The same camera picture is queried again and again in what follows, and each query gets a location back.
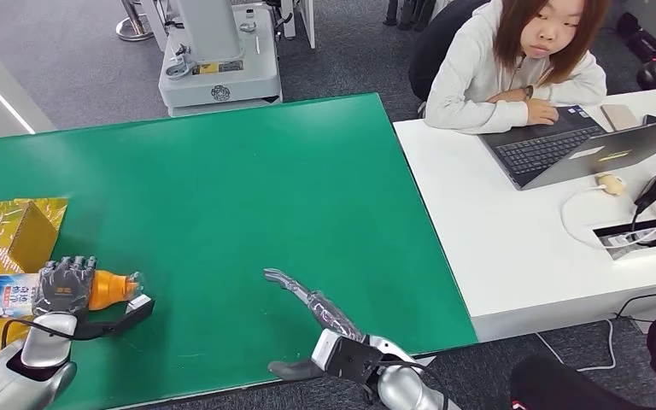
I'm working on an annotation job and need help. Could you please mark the black equipment case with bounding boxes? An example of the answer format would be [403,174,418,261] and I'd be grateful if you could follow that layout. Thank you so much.
[615,12,656,62]

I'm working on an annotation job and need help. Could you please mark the beige notebook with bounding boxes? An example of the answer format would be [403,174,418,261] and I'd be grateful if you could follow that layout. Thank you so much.
[600,103,641,132]

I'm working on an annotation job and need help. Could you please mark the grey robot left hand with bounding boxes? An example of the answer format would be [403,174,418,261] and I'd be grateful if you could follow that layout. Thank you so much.
[32,255,98,318]

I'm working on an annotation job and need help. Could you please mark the white floor cable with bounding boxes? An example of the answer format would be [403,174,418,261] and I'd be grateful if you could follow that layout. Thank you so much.
[534,319,618,375]

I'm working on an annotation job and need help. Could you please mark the white table legs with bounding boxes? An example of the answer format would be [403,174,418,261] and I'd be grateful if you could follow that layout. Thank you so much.
[278,0,317,50]

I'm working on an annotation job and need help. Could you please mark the black stand legs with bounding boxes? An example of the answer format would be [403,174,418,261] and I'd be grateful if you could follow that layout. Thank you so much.
[382,0,438,33]

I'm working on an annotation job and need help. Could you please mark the black office chair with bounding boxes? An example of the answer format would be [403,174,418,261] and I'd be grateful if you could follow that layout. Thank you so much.
[407,0,493,104]

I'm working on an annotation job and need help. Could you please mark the small beige device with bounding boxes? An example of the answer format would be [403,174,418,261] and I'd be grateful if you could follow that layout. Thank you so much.
[595,173,628,197]

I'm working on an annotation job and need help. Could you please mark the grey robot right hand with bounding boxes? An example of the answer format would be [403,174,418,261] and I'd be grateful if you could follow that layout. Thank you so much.
[264,267,366,381]

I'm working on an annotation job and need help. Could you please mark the white machine base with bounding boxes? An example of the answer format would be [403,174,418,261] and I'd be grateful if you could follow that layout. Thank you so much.
[156,0,284,118]

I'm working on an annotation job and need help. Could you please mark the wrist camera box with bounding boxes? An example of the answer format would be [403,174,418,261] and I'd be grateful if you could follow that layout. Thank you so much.
[311,329,386,384]
[73,294,156,341]

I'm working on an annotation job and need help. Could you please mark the orange plastic bottle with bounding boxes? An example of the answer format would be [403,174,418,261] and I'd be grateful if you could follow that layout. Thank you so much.
[0,270,145,323]

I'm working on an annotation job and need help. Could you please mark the black desk cable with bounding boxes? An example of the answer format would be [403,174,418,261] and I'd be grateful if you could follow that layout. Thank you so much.
[613,278,656,323]

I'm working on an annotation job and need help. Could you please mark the desk power socket tray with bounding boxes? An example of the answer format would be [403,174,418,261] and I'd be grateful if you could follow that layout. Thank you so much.
[592,214,656,262]

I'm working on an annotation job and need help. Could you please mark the yellow foil cardboard box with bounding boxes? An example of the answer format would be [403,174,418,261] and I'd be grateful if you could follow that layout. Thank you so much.
[0,197,69,375]

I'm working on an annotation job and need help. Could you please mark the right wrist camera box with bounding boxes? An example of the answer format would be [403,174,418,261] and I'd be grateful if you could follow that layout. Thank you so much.
[311,329,386,384]

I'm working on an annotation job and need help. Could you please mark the white desk cable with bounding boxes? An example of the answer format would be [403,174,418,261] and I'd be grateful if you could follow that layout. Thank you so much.
[559,184,656,250]

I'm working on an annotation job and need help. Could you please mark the black rounded object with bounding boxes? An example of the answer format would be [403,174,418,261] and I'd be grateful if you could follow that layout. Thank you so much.
[636,58,656,91]

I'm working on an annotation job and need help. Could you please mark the person at laptop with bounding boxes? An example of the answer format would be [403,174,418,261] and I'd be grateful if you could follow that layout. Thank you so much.
[424,0,609,135]

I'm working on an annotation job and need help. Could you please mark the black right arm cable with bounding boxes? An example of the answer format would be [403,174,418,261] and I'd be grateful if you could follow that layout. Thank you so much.
[378,359,449,410]

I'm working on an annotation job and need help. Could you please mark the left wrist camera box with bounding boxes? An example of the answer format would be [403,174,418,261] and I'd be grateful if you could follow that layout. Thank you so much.
[73,294,156,341]

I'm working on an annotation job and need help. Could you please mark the person in black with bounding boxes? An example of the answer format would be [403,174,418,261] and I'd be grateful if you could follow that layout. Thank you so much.
[508,307,656,410]

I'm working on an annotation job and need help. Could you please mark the dark grey laptop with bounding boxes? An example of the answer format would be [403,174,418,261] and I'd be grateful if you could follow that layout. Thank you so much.
[479,104,656,191]

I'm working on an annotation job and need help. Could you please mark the chrome stand base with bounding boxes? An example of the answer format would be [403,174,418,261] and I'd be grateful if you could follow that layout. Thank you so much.
[114,0,155,43]

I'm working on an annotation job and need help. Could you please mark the black power adapter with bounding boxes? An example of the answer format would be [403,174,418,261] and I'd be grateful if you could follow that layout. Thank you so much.
[633,166,656,214]

